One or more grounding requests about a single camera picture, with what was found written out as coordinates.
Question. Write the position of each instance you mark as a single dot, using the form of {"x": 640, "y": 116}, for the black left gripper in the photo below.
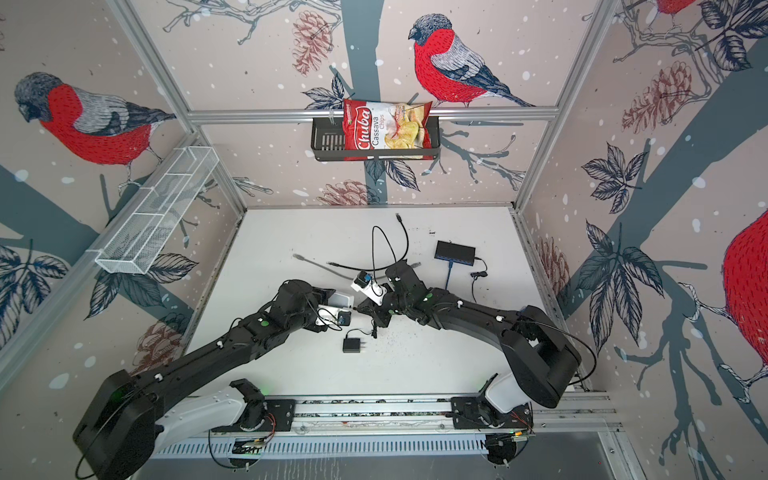
{"x": 316, "y": 327}

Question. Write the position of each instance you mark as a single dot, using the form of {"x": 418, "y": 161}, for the white small switch box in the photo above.
{"x": 340, "y": 300}

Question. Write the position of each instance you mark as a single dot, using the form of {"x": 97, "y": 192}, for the red cassava chips bag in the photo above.
{"x": 378, "y": 126}

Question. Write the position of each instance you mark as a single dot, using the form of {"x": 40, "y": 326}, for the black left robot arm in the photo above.
{"x": 118, "y": 430}

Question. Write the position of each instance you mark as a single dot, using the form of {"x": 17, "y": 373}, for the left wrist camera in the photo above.
{"x": 331, "y": 316}

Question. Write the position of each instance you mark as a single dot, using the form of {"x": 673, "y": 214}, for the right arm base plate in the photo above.
{"x": 471, "y": 413}

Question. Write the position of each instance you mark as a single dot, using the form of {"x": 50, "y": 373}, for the white wire mesh shelf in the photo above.
{"x": 140, "y": 238}

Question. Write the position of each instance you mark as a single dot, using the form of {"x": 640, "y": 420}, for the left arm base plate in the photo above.
{"x": 274, "y": 415}

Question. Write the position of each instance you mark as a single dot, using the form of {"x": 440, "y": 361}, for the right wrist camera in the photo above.
{"x": 366, "y": 284}

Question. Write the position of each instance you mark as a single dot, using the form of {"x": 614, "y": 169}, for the black network switch box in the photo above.
{"x": 455, "y": 253}

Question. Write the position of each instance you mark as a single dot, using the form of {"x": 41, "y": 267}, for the black wall basket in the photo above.
{"x": 328, "y": 144}

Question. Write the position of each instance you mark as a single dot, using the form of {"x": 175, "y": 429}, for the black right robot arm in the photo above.
{"x": 542, "y": 360}

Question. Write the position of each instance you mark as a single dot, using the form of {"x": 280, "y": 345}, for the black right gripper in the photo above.
{"x": 376, "y": 313}

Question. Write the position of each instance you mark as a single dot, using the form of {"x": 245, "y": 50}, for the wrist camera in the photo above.
{"x": 331, "y": 316}
{"x": 366, "y": 284}

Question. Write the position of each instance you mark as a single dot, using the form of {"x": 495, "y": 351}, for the black power adapter with cord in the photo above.
{"x": 353, "y": 343}

